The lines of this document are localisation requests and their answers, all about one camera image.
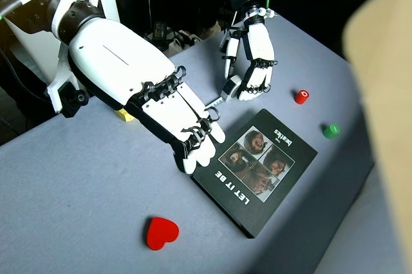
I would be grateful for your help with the yellow block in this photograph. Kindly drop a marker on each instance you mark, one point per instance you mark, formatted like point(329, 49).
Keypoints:
point(127, 116)

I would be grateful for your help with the white cabinet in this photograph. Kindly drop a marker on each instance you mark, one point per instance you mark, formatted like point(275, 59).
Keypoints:
point(32, 52)

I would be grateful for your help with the beige blurred panel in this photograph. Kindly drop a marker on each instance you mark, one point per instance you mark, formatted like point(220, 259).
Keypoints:
point(386, 61)

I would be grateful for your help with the red cylinder block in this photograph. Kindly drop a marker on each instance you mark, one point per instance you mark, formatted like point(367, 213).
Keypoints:
point(302, 97)

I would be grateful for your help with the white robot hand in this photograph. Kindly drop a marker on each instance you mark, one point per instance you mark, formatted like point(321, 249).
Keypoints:
point(259, 42)
point(128, 61)

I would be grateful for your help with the black Beatles book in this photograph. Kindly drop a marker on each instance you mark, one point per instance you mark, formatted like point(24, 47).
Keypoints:
point(301, 155)

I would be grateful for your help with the red heart block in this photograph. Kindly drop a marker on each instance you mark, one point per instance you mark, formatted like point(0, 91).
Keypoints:
point(162, 232)

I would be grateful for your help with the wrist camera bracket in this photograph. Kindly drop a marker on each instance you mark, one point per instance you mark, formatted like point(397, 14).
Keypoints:
point(61, 13)

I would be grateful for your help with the green cylinder block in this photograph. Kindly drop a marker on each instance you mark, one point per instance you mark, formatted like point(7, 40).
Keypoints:
point(331, 132)

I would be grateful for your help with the grey table cloth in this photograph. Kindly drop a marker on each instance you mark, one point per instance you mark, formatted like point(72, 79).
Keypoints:
point(80, 174)

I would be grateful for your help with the measuring tape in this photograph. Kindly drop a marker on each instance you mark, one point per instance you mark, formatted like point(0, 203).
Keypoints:
point(230, 87)

